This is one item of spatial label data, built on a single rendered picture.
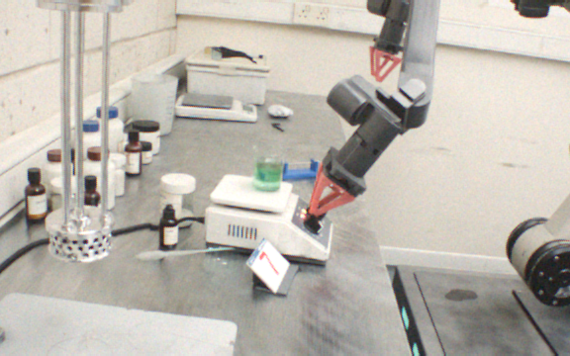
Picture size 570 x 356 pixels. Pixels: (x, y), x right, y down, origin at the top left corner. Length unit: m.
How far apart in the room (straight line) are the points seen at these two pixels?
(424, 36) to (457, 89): 1.46
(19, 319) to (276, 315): 0.32
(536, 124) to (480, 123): 0.26
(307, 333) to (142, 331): 0.20
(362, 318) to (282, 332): 0.12
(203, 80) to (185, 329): 1.40
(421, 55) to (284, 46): 1.42
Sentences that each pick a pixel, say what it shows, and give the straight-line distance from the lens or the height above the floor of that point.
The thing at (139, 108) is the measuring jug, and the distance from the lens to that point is 1.50.
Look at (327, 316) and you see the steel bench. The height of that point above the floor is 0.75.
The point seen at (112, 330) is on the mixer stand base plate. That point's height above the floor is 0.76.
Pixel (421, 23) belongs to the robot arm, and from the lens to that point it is 1.01.
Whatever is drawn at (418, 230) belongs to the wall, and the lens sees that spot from 2.60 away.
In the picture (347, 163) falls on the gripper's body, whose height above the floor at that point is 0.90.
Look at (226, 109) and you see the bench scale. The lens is 1.75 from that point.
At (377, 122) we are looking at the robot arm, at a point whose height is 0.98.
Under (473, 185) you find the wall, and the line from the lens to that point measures 2.58.
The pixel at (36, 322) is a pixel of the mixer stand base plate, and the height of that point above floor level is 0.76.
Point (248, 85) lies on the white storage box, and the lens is 1.98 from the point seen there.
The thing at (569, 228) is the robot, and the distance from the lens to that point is 1.49.
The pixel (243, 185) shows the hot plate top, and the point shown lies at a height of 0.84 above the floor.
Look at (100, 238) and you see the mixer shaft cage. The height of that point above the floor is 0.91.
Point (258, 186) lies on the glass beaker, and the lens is 0.89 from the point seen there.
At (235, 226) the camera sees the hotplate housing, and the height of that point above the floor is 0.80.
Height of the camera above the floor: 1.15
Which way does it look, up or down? 19 degrees down
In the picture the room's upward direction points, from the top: 6 degrees clockwise
